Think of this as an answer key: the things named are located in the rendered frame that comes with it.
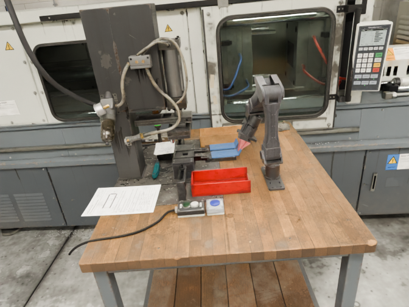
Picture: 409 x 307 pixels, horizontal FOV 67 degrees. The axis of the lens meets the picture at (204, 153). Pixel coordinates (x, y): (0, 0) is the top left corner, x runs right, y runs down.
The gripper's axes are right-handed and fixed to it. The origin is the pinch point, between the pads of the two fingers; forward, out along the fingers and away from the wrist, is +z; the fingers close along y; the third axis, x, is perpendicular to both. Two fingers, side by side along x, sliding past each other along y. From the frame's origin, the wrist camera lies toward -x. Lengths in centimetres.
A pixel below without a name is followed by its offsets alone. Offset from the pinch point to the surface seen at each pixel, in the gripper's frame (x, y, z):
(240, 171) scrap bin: 22.8, 2.7, 1.6
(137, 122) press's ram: 10, 52, 3
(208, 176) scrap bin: 22.0, 14.9, 9.9
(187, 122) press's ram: 11.4, 32.1, -6.8
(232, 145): -9.0, 1.2, 2.1
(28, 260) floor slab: -41, 91, 159
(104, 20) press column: 13, 78, -32
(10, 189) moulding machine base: -70, 124, 124
